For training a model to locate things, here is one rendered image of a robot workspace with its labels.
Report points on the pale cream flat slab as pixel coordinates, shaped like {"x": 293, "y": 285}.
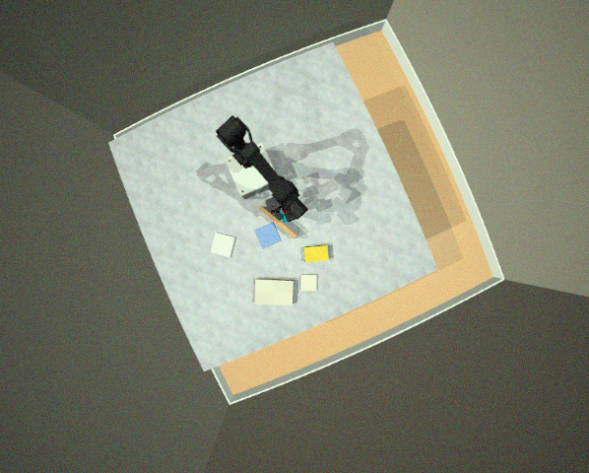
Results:
{"x": 308, "y": 282}

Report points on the cream flat bar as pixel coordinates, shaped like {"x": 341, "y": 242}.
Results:
{"x": 272, "y": 291}

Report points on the wooden plank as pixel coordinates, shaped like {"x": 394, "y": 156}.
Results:
{"x": 285, "y": 228}

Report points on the yellow rectangular block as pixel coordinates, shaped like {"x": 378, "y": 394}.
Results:
{"x": 316, "y": 253}

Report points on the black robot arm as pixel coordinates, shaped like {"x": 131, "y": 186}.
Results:
{"x": 231, "y": 134}

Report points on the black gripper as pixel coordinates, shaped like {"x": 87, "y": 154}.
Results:
{"x": 289, "y": 216}

